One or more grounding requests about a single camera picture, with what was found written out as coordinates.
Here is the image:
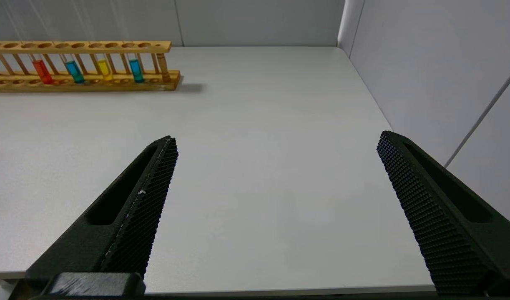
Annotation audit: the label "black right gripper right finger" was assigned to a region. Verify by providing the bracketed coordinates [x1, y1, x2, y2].
[377, 131, 510, 294]

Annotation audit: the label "test tube with teal pigment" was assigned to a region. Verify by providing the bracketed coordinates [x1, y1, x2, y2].
[115, 4, 145, 83]
[42, 4, 85, 84]

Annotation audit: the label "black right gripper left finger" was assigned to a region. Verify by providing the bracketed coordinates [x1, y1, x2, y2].
[25, 136, 179, 291]

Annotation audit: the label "wooden test tube rack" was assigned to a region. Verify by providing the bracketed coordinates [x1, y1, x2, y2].
[0, 40, 181, 93]

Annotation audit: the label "test tube with yellow pigment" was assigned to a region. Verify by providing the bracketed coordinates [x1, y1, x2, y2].
[78, 4, 114, 82]

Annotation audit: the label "test tube with red pigment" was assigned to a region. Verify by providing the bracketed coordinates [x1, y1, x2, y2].
[13, 4, 54, 85]

